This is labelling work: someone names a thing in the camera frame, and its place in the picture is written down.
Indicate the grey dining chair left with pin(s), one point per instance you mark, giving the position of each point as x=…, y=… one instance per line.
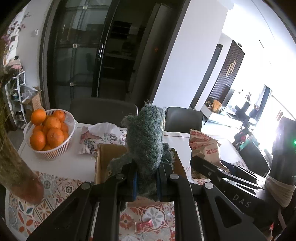
x=91, y=110

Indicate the white basket of oranges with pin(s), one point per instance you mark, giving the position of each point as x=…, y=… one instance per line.
x=49, y=132

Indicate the glass vase with dried flowers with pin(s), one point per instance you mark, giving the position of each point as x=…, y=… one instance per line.
x=16, y=175

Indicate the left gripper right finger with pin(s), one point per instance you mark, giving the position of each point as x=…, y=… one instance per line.
x=203, y=212

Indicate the small red candy wrapper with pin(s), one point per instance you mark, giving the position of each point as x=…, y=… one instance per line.
x=141, y=227

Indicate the tissue pack with white tissue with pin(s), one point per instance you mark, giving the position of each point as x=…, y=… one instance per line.
x=100, y=133

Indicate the dark dining chair right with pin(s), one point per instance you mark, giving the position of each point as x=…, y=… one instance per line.
x=254, y=159

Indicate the brown cardboard box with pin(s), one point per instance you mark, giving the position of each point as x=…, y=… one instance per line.
x=107, y=152

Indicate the dark green plush toy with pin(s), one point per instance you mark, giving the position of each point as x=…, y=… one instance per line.
x=145, y=146

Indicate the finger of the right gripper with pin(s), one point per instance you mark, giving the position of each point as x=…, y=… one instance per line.
x=209, y=170

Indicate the black glass door cabinet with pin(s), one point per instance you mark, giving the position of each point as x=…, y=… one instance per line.
x=104, y=49

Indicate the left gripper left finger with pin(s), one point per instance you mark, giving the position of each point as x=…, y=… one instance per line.
x=91, y=211

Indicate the white tv console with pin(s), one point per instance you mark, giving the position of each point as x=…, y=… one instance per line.
x=219, y=118

